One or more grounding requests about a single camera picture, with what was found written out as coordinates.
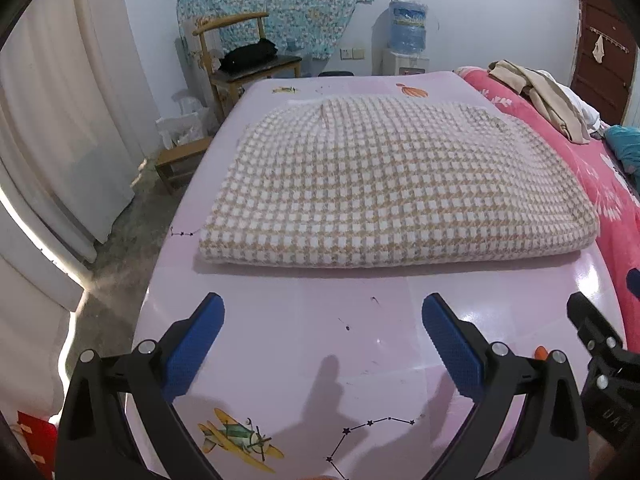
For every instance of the teal cloth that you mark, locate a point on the teal cloth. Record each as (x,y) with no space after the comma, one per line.
(625,145)

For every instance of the white hanging garment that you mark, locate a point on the white hanging garment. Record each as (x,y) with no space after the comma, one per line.
(598,50)

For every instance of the blue water bottle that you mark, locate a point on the blue water bottle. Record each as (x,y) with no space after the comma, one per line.
(407,25)

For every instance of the white cloth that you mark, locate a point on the white cloth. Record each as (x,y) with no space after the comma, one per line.
(582,107)

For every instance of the beige white houndstooth coat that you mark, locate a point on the beige white houndstooth coat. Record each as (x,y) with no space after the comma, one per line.
(390,185)

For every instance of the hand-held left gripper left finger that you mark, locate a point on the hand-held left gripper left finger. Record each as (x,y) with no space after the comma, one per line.
(195,340)

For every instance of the wooden chair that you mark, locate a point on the wooden chair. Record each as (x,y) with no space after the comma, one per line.
(250,72)

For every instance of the red box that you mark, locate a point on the red box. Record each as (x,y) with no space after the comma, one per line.
(37,440)

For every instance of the white water dispenser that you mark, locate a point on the white water dispenser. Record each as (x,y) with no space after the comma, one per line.
(405,64)

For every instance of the brown wooden door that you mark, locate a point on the brown wooden door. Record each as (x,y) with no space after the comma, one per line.
(600,90)

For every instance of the white wall socket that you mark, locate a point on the white wall socket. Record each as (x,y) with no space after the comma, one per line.
(351,54)

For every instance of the pink floral blanket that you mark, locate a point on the pink floral blanket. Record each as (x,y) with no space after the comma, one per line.
(600,195)

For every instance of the beige clothes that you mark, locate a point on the beige clothes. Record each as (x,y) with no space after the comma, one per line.
(545,95)

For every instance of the black bag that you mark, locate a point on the black bag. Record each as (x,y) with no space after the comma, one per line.
(247,56)

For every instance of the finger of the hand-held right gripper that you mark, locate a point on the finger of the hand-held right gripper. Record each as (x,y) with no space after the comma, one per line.
(590,317)

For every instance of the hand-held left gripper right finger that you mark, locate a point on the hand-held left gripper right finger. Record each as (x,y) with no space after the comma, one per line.
(452,345)

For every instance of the white plastic bags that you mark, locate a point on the white plastic bags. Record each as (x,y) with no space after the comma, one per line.
(182,125)

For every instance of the white curtain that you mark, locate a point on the white curtain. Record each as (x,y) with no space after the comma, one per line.
(65,110)

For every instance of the small wooden stool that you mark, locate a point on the small wooden stool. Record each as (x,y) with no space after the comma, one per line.
(180,157)

